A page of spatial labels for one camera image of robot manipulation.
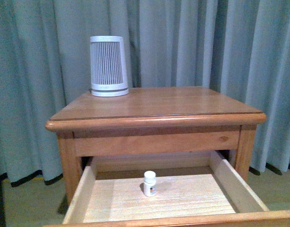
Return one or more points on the white medicine bottle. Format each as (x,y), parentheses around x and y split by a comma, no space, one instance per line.
(149,186)

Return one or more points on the wooden drawer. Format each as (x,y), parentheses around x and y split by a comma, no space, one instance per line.
(192,190)

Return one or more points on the wooden nightstand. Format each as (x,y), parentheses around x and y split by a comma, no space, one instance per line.
(153,120)

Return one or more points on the white ribbed air purifier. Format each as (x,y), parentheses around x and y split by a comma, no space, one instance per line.
(108,66)

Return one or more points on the grey pleated curtain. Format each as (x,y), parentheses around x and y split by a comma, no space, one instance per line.
(240,48)

